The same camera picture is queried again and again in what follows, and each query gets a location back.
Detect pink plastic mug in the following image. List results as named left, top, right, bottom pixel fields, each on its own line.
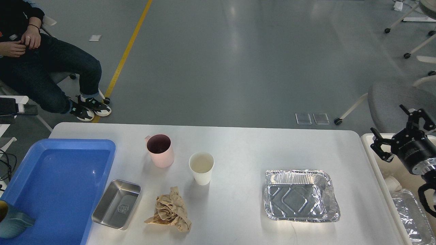
left=145, top=134, right=174, bottom=168

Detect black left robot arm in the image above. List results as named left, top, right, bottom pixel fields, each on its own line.
left=0, top=96, right=38, bottom=125

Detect black cables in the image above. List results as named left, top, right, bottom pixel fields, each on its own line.
left=0, top=150, right=17, bottom=191

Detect grey white rolling chair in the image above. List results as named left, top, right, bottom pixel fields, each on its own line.
left=1, top=16, right=110, bottom=132

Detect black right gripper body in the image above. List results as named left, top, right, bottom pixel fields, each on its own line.
left=391, top=129, right=436, bottom=175

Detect clear floor plate left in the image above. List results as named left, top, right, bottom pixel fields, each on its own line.
left=295, top=113, right=312, bottom=125

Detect blue plastic tray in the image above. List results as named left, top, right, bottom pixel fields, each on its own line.
left=1, top=138, right=116, bottom=245

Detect crumpled brown paper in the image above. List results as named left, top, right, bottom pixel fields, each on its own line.
left=144, top=186, right=192, bottom=232

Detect clear floor plate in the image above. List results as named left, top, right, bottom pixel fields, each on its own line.
left=295, top=113, right=312, bottom=125
left=312, top=113, right=330, bottom=125

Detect teal ceramic mug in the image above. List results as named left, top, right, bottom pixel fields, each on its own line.
left=0, top=200, right=35, bottom=239

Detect aluminium foil tray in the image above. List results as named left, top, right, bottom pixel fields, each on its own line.
left=264, top=169, right=340, bottom=223

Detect white side table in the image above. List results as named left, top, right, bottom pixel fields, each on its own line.
left=0, top=122, right=17, bottom=152

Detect white plastic bin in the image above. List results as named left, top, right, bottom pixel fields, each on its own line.
left=361, top=133, right=435, bottom=245

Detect stainless steel tray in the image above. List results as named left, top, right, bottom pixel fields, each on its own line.
left=91, top=179, right=141, bottom=230

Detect seated person in black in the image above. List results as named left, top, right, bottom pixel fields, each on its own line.
left=0, top=0, right=112, bottom=121

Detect white chair legs background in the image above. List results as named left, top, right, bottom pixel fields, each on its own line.
left=384, top=0, right=436, bottom=76

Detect clear floor plate right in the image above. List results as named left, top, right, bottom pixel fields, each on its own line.
left=312, top=113, right=330, bottom=125

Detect grey office chair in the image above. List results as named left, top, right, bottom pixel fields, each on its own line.
left=334, top=76, right=436, bottom=133

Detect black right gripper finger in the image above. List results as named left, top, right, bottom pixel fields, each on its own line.
left=370, top=127, right=394, bottom=163
left=399, top=104, right=436, bottom=134

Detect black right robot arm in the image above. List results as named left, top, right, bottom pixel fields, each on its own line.
left=370, top=104, right=436, bottom=217

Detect white paper cup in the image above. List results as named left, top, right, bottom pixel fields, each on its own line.
left=189, top=151, right=215, bottom=185

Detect paper cup in bin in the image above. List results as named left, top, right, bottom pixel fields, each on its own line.
left=384, top=176, right=402, bottom=192

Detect foil tray in bin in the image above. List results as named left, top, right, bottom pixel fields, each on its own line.
left=390, top=189, right=435, bottom=245

